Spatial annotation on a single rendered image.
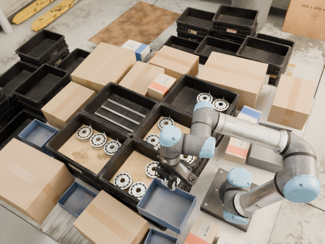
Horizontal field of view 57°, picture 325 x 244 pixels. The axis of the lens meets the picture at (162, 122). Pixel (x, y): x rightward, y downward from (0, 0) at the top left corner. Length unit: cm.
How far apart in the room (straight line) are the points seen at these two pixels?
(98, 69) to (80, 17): 247
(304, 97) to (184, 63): 84
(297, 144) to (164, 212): 59
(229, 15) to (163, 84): 161
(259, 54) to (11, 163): 219
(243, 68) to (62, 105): 124
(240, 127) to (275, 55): 187
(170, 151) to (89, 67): 132
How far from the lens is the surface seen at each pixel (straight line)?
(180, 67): 216
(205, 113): 108
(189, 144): 101
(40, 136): 208
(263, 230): 171
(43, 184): 171
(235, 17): 335
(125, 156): 171
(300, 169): 114
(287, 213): 257
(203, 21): 350
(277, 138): 117
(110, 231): 154
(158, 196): 134
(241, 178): 150
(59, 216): 183
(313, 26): 407
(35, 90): 286
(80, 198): 183
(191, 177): 115
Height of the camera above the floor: 228
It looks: 51 degrees down
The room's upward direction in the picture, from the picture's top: 6 degrees counter-clockwise
